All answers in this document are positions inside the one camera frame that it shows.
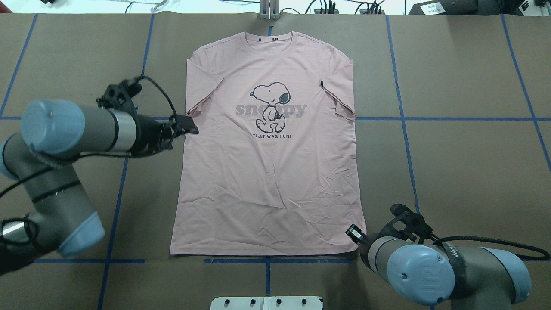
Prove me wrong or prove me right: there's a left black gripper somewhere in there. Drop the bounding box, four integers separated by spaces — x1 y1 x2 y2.
129 115 199 157

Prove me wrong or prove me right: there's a pink Snoopy t-shirt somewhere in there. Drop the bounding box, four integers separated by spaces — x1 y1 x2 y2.
170 31 366 256

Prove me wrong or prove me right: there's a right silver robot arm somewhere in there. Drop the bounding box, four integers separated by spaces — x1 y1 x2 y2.
346 224 532 310

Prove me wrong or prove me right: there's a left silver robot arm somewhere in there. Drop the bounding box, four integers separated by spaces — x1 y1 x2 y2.
1 100 199 275

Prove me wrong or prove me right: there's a black box device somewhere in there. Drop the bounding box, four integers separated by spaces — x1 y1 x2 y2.
407 0 504 16

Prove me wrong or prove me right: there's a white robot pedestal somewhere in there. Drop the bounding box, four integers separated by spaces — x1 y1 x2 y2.
210 296 324 310

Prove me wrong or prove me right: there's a left black braided cable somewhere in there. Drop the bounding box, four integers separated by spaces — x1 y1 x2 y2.
0 75 190 259

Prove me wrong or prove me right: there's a black braided cable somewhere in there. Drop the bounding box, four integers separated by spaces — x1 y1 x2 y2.
433 236 551 261
0 75 190 259

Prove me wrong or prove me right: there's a right black braided cable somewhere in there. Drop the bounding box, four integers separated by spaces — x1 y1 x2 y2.
433 236 551 261

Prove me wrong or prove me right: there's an aluminium frame post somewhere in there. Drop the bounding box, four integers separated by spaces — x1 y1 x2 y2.
258 0 281 20

